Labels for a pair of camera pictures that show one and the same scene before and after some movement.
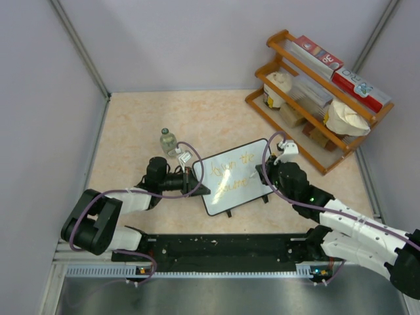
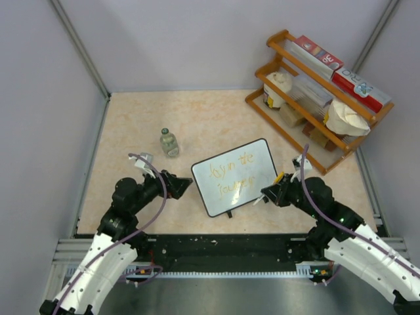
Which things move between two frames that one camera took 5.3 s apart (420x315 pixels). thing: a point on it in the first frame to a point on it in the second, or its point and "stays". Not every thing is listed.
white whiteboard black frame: [233, 178] stays
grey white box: [310, 96] stays
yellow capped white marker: [255, 172] to [277, 180]
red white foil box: [315, 54] stays
